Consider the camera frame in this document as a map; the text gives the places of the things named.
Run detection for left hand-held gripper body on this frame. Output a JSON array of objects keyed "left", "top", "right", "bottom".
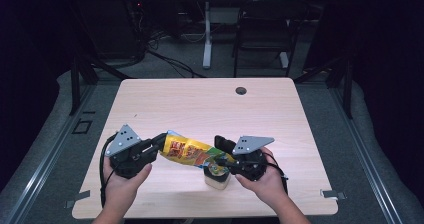
[{"left": 104, "top": 123, "right": 159, "bottom": 180}]

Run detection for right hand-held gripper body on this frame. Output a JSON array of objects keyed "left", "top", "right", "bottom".
[{"left": 229, "top": 135, "right": 276, "bottom": 182}]

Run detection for white seasoning jar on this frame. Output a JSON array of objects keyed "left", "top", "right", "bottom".
[{"left": 203, "top": 165, "right": 232, "bottom": 190}]

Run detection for yellow seasoning bag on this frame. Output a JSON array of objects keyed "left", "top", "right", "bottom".
[{"left": 159, "top": 129, "right": 236, "bottom": 178}]

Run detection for person's right hand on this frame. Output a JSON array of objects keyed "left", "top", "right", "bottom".
[{"left": 234, "top": 147, "right": 288, "bottom": 208}]

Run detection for person's left hand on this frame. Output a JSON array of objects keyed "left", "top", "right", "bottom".
[{"left": 103, "top": 157, "right": 153, "bottom": 213}]

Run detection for black metal stand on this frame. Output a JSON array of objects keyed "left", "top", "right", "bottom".
[
  {"left": 68, "top": 48, "right": 132, "bottom": 116},
  {"left": 293, "top": 50, "right": 355, "bottom": 120}
]

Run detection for white desk leg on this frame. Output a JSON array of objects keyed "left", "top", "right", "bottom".
[{"left": 202, "top": 0, "right": 214, "bottom": 70}]

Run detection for black metal chair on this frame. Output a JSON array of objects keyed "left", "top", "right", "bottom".
[{"left": 232, "top": 0, "right": 308, "bottom": 78}]

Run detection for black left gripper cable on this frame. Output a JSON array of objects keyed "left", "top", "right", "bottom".
[{"left": 99, "top": 133, "right": 118, "bottom": 208}]

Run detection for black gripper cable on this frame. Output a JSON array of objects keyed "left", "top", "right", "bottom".
[
  {"left": 266, "top": 153, "right": 290, "bottom": 196},
  {"left": 99, "top": 133, "right": 118, "bottom": 208}
]

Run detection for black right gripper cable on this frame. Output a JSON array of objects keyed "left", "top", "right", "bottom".
[{"left": 266, "top": 153, "right": 290, "bottom": 196}]

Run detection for black floor socket frame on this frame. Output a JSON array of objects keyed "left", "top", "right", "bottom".
[{"left": 71, "top": 118, "right": 94, "bottom": 135}]

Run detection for grey metal table bracket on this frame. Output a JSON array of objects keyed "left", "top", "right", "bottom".
[
  {"left": 64, "top": 189, "right": 92, "bottom": 209},
  {"left": 320, "top": 189, "right": 348, "bottom": 200}
]

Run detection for black floor cables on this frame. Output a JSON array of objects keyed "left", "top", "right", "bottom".
[{"left": 143, "top": 28, "right": 208, "bottom": 79}]

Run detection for aluminium floor rail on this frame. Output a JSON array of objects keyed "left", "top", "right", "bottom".
[
  {"left": 329, "top": 83, "right": 406, "bottom": 224},
  {"left": 0, "top": 83, "right": 98, "bottom": 224}
]

